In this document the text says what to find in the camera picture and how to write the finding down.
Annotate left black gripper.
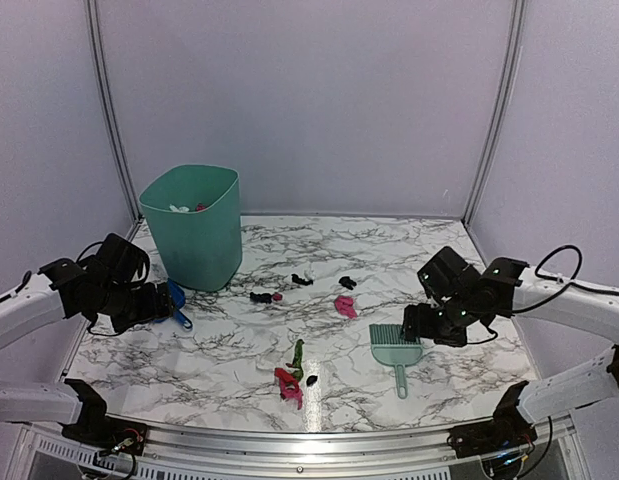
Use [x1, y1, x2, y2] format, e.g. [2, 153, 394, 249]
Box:
[98, 281, 176, 333]

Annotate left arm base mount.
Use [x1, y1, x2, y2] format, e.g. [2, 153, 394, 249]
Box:
[61, 379, 148, 456]

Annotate aluminium front frame rail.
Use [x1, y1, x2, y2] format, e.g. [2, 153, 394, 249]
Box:
[18, 419, 578, 480]

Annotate paper scraps inside bin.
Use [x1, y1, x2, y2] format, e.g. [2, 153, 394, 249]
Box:
[169, 203, 207, 213]

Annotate pink paper scrap centre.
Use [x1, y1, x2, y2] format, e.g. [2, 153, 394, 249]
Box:
[334, 295, 358, 319]

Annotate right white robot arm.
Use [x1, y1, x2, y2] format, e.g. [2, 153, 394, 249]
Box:
[402, 246, 619, 448]

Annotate teal plastic waste bin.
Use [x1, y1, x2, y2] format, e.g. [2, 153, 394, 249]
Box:
[139, 165, 242, 292]

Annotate blue plastic dustpan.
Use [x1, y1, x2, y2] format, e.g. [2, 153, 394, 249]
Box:
[167, 279, 193, 332]

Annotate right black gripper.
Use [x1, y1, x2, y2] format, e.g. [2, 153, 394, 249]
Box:
[400, 294, 478, 347]

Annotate black and pink paper scrap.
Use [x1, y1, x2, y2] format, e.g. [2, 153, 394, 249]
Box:
[249, 292, 283, 304]

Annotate green paper scrap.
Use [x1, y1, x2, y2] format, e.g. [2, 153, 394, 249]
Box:
[286, 339, 304, 382]

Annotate left aluminium corner post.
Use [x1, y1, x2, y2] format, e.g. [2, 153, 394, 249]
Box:
[84, 0, 142, 224]

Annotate black paper scrap right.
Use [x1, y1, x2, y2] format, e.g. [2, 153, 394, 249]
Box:
[339, 276, 357, 290]

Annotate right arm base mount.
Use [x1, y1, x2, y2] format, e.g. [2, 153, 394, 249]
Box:
[447, 381, 538, 458]

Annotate black and white paper scrap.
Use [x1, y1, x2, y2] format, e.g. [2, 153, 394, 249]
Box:
[291, 269, 315, 286]

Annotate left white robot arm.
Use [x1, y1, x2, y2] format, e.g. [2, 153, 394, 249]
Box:
[0, 233, 175, 445]

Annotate teal hand brush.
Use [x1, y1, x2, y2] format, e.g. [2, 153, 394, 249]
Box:
[369, 324, 423, 400]

